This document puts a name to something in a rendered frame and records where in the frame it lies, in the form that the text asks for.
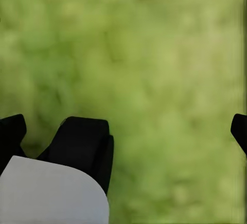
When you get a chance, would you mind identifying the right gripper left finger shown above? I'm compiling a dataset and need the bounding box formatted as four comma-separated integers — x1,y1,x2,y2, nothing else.
0,114,27,175

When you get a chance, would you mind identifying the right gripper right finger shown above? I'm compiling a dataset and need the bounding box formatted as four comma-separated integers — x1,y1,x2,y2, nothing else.
231,113,247,155

